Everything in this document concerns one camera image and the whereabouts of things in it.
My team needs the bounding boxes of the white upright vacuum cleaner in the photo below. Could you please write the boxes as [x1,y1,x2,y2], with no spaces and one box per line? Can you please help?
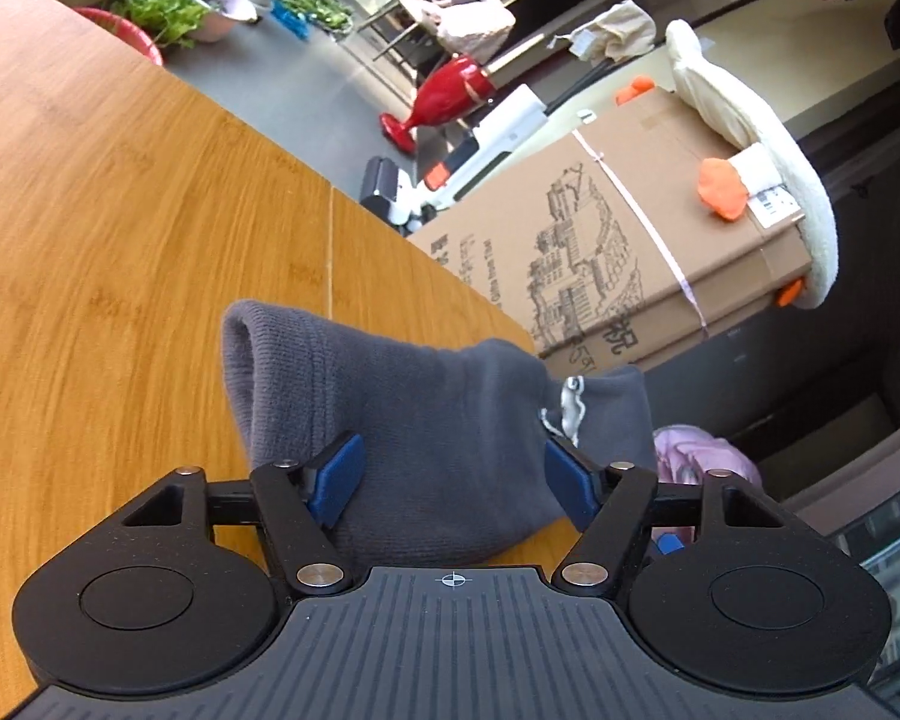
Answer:
[360,85,552,230]

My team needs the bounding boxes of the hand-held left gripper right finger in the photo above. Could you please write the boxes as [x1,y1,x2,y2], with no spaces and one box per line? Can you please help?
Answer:
[544,439,788,601]

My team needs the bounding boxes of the red goblet-shaped vase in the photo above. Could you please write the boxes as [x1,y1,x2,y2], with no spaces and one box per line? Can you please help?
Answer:
[379,54,496,152]

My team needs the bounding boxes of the large printed cardboard box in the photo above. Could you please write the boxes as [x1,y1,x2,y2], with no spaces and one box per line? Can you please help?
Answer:
[407,86,812,376]

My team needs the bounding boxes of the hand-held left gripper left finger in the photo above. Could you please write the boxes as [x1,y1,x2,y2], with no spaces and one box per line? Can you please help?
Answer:
[120,431,367,593]

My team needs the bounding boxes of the white plush duck toy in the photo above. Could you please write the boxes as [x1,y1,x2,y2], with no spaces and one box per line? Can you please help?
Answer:
[615,19,839,312]

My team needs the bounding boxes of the pink quilted bundle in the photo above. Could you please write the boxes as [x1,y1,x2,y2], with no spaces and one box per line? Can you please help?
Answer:
[652,424,763,541]

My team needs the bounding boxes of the blue plastic tray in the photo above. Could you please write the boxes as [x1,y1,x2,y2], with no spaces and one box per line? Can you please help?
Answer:
[270,0,313,38]

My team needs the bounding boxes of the grey knit sweater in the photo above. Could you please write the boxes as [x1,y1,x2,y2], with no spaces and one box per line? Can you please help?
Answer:
[220,300,659,568]

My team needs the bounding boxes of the beige cloth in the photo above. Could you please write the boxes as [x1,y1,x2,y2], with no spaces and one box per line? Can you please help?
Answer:
[568,0,657,62]

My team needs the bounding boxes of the red plastic basin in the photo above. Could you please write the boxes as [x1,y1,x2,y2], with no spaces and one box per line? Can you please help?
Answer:
[71,6,164,65]

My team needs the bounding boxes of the metal bowl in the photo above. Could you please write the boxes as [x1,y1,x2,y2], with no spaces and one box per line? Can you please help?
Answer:
[169,0,260,42]

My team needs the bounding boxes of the bunch of green vegetables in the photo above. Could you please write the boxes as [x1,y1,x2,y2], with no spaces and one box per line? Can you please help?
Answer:
[277,0,353,32]
[112,0,211,50]

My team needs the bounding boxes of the pink cloth on chair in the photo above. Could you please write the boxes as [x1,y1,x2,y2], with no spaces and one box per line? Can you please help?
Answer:
[397,0,516,65]

